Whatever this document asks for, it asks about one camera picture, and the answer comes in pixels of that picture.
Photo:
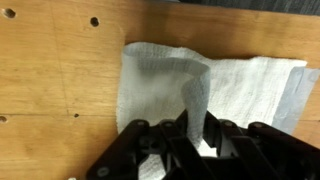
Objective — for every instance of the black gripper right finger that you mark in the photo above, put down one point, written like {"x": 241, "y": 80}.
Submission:
{"x": 258, "y": 152}

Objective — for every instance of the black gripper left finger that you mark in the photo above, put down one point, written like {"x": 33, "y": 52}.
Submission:
{"x": 138, "y": 141}

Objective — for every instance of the white towel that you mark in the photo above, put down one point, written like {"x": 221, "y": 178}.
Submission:
{"x": 159, "y": 82}

